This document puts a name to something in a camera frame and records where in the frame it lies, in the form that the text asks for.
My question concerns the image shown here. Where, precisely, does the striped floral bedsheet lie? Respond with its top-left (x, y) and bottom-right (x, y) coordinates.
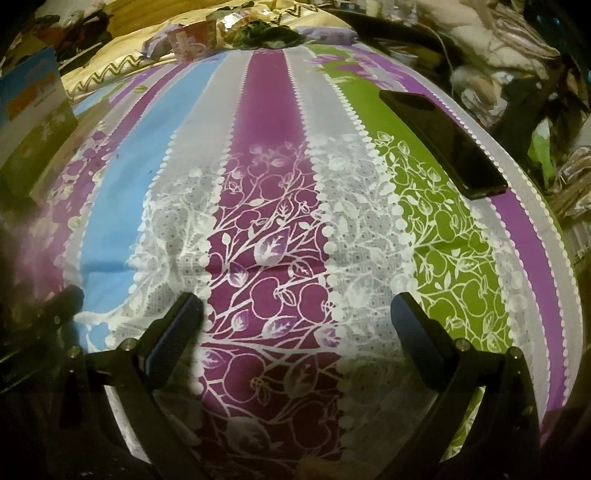
top-left (9, 44), bottom-right (579, 480)

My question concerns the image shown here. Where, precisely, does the white bedding pile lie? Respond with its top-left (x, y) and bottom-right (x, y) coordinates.
top-left (414, 0), bottom-right (560, 63)

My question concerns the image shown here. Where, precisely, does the black smartphone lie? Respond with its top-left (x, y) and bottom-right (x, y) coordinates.
top-left (379, 90), bottom-right (509, 201)

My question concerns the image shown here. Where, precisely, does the wooden headboard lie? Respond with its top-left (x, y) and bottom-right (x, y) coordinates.
top-left (108, 0), bottom-right (222, 38)

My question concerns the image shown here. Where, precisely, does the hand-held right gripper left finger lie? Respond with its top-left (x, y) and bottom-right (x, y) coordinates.
top-left (60, 292), bottom-right (206, 480)

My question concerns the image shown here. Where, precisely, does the pile of clothes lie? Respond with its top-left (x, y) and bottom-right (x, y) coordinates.
top-left (9, 8), bottom-right (117, 75)

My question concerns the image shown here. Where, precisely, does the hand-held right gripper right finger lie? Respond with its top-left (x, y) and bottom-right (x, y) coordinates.
top-left (390, 292), bottom-right (546, 480)

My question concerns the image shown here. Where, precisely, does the dark green cloth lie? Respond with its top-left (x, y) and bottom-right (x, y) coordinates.
top-left (233, 20), bottom-right (302, 49)

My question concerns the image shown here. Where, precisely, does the dark cluttered table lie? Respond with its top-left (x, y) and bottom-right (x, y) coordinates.
top-left (332, 0), bottom-right (462, 51)

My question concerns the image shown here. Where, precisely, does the cream quilt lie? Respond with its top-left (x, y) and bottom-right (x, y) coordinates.
top-left (60, 0), bottom-right (362, 101)

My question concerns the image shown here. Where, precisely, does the green plastic bag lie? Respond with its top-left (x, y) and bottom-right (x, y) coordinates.
top-left (527, 130), bottom-right (558, 186)

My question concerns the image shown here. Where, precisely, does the blue cardboard box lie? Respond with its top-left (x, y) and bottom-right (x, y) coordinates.
top-left (0, 46), bottom-right (110, 200)

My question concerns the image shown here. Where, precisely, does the purple pillow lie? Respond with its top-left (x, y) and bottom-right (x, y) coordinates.
top-left (294, 25), bottom-right (359, 48)

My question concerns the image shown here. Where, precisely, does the pink patterned bag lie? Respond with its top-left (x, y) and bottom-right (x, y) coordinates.
top-left (143, 21), bottom-right (220, 60)

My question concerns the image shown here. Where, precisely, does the white cable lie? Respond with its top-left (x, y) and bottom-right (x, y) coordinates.
top-left (414, 22), bottom-right (455, 89)

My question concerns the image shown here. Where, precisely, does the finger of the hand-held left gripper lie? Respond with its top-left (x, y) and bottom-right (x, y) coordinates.
top-left (25, 285), bottom-right (85, 334)

